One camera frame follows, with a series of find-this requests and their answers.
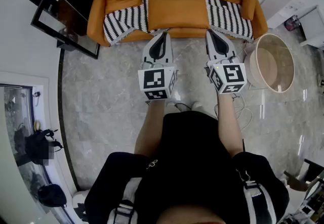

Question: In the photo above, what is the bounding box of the black framed glass screen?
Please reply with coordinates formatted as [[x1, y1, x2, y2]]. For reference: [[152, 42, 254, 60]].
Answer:
[[30, 0, 101, 60]]

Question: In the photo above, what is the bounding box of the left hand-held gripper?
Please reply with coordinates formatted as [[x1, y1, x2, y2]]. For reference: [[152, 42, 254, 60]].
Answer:
[[137, 32, 178, 101]]

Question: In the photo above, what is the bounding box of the black backpack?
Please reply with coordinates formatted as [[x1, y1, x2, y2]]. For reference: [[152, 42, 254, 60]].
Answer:
[[25, 128, 64, 166]]

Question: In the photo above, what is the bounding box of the white cabinet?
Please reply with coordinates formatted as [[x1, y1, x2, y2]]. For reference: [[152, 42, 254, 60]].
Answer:
[[260, 0, 324, 47]]

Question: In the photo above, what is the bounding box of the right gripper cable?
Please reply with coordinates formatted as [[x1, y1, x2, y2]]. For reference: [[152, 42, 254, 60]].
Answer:
[[231, 91, 254, 131]]

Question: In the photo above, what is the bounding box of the grey harness strap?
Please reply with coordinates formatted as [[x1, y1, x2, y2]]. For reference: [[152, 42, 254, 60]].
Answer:
[[107, 176, 143, 224], [236, 168, 277, 224]]

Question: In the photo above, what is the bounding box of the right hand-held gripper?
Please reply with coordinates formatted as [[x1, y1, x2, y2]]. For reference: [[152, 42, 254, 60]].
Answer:
[[204, 29, 248, 95]]

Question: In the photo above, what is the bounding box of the large glass window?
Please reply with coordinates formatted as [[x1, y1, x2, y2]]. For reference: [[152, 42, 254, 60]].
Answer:
[[0, 83, 66, 224]]

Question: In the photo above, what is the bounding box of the person's black shirt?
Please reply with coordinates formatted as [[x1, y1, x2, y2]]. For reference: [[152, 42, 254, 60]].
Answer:
[[84, 111, 291, 224]]

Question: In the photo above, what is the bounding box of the round glass-top side table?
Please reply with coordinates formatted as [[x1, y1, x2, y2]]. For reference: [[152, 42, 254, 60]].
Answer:
[[244, 33, 296, 94]]

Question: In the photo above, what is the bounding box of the person's left forearm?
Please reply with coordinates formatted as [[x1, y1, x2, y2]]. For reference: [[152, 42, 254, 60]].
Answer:
[[134, 99, 168, 158]]

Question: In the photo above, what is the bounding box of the large orange cushion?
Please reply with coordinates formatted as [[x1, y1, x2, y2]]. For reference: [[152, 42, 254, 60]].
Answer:
[[147, 0, 211, 32]]

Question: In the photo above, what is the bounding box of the white rounded device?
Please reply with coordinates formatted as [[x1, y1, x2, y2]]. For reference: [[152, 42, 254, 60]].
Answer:
[[72, 189, 90, 218]]

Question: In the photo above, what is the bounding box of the orange cloth piece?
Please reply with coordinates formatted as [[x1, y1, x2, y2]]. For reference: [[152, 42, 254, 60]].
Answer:
[[240, 0, 258, 21]]

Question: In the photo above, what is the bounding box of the red and black bag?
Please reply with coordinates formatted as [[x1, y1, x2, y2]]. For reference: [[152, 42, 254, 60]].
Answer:
[[285, 15, 301, 32]]

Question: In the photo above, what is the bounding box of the person's right forearm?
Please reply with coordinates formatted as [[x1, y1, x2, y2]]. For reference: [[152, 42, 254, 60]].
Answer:
[[217, 93, 244, 159]]

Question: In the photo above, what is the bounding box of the black and white patterned blanket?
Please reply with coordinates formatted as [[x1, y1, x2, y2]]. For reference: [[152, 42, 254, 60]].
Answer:
[[103, 0, 254, 46]]

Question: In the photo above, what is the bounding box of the orange sofa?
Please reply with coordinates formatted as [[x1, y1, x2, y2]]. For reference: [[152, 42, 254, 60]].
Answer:
[[87, 0, 269, 47]]

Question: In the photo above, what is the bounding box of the person's left white shoe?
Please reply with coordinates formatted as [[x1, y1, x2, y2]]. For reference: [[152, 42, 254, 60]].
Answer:
[[166, 101, 182, 114]]

